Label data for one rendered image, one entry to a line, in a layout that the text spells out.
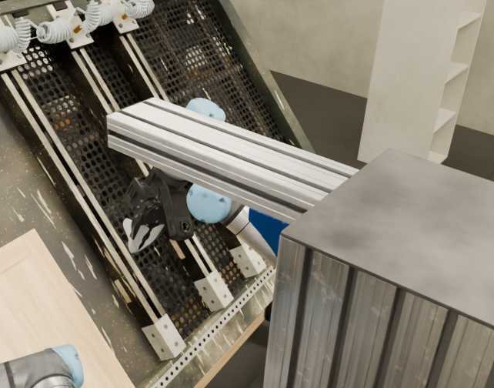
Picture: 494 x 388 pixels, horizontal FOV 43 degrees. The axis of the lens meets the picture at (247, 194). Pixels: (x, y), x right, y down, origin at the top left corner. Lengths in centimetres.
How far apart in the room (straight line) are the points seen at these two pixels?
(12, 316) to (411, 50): 381
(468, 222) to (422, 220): 5
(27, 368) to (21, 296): 80
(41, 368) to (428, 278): 66
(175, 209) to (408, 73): 393
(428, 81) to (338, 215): 435
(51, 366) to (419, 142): 435
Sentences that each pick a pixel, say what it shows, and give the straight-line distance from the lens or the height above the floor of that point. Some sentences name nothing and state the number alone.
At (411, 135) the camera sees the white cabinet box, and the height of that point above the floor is 36.
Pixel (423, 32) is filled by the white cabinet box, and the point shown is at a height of 117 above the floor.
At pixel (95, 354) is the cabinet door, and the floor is 102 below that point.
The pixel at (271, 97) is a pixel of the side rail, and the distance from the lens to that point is 285.
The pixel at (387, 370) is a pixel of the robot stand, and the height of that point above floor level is 193.
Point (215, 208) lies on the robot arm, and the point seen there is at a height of 182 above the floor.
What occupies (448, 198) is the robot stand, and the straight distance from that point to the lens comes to 69.
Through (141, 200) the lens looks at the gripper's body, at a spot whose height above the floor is 171.
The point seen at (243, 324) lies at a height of 84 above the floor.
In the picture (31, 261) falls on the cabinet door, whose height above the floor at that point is 127.
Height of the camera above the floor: 235
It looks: 30 degrees down
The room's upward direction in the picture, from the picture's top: 4 degrees clockwise
